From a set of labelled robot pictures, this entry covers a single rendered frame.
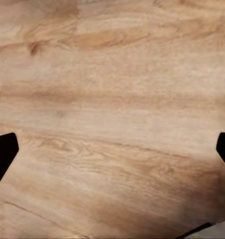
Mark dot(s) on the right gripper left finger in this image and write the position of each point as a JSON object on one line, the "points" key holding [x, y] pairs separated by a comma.
{"points": [[9, 148]]}

